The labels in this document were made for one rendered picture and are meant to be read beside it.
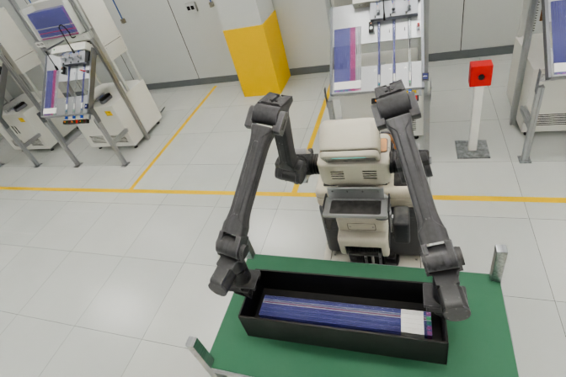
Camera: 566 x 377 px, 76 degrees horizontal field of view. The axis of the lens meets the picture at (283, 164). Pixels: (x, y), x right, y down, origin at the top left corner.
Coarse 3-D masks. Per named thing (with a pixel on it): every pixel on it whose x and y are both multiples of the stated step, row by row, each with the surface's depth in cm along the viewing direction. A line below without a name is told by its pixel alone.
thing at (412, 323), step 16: (272, 304) 115; (288, 304) 114; (304, 304) 112; (320, 304) 111; (336, 304) 110; (352, 304) 109; (288, 320) 111; (304, 320) 108; (320, 320) 107; (336, 320) 106; (352, 320) 105; (368, 320) 104; (384, 320) 103; (400, 320) 102; (416, 320) 101; (416, 336) 98
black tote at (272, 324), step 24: (264, 288) 124; (288, 288) 121; (312, 288) 117; (336, 288) 114; (360, 288) 111; (384, 288) 108; (408, 288) 105; (240, 312) 107; (432, 312) 105; (264, 336) 110; (288, 336) 106; (312, 336) 102; (336, 336) 99; (360, 336) 96; (384, 336) 93; (432, 336) 100; (432, 360) 94
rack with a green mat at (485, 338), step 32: (256, 256) 145; (480, 288) 114; (224, 320) 126; (480, 320) 107; (192, 352) 108; (224, 352) 117; (256, 352) 115; (288, 352) 113; (320, 352) 110; (352, 352) 108; (448, 352) 102; (480, 352) 100; (512, 352) 99
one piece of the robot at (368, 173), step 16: (384, 144) 137; (320, 160) 140; (384, 160) 132; (320, 176) 146; (336, 176) 142; (352, 176) 140; (368, 176) 138; (384, 176) 136; (352, 224) 158; (368, 224) 156; (384, 224) 154; (352, 240) 160; (368, 240) 158; (384, 240) 156; (384, 256) 164
